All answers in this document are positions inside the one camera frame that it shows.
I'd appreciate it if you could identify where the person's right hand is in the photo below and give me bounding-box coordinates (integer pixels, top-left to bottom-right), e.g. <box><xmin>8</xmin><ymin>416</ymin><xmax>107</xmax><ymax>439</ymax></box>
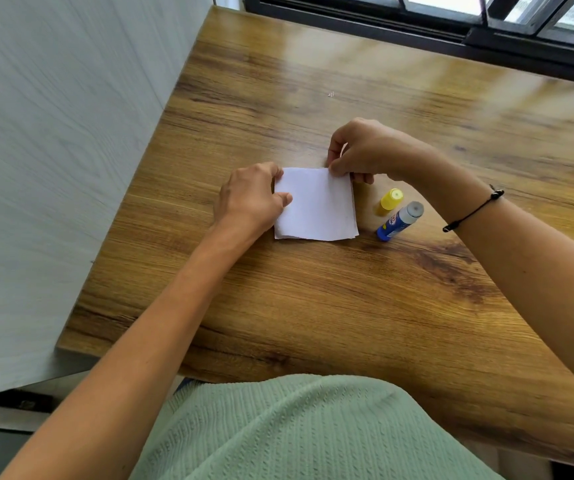
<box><xmin>326</xmin><ymin>118</ymin><xmax>435</xmax><ymax>185</ymax></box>

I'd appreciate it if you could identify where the person's left hand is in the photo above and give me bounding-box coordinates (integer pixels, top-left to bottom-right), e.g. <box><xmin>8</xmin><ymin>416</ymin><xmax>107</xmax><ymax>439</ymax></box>
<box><xmin>213</xmin><ymin>162</ymin><xmax>293</xmax><ymax>233</ymax></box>

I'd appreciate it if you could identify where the white paper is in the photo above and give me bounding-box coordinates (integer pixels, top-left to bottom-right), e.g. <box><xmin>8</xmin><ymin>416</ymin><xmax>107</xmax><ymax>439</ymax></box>
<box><xmin>273</xmin><ymin>168</ymin><xmax>360</xmax><ymax>242</ymax></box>

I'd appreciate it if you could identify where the person's right forearm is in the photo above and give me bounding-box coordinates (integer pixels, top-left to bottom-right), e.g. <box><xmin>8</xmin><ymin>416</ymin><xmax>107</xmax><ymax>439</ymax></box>
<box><xmin>397</xmin><ymin>145</ymin><xmax>574</xmax><ymax>406</ymax></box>

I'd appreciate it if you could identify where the person's left forearm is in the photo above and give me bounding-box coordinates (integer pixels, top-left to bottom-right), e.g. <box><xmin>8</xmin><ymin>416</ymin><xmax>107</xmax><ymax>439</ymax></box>
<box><xmin>0</xmin><ymin>222</ymin><xmax>274</xmax><ymax>480</ymax></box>

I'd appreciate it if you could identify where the yellow glue stick cap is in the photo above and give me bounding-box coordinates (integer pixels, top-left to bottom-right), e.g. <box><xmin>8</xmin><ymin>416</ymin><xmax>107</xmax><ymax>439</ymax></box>
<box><xmin>378</xmin><ymin>189</ymin><xmax>404</xmax><ymax>216</ymax></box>

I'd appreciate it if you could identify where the blue glue stick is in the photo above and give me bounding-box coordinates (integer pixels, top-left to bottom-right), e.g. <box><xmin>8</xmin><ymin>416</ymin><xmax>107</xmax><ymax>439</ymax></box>
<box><xmin>376</xmin><ymin>201</ymin><xmax>425</xmax><ymax>242</ymax></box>

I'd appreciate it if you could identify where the green knitted top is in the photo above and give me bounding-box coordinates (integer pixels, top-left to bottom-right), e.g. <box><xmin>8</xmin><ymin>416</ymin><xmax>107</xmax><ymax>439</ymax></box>
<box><xmin>129</xmin><ymin>374</ymin><xmax>507</xmax><ymax>480</ymax></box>

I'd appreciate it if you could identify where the black cord bracelet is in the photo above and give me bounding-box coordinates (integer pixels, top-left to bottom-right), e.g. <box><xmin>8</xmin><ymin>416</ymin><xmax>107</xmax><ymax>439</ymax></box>
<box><xmin>442</xmin><ymin>185</ymin><xmax>505</xmax><ymax>233</ymax></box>

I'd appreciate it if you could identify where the black window frame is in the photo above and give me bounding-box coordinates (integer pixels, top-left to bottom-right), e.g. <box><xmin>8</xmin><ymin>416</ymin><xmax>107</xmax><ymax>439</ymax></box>
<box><xmin>243</xmin><ymin>0</ymin><xmax>574</xmax><ymax>89</ymax></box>

